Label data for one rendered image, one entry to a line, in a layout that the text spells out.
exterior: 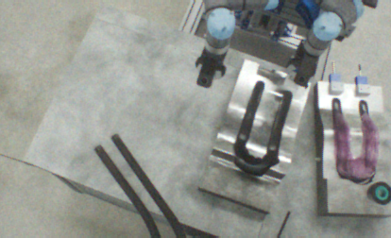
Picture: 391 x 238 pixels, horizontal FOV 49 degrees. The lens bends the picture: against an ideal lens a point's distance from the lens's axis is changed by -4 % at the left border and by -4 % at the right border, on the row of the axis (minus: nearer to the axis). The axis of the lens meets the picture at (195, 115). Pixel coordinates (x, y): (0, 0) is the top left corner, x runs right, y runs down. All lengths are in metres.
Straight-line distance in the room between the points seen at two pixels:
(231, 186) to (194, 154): 0.19
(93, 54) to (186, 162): 0.56
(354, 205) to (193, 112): 0.66
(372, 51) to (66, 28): 1.91
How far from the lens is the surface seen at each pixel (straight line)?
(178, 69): 1.70
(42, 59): 2.71
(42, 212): 2.45
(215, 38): 1.24
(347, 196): 1.57
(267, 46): 2.47
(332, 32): 1.31
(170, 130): 1.61
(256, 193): 1.53
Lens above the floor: 2.35
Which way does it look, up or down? 71 degrees down
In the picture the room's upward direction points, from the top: 11 degrees clockwise
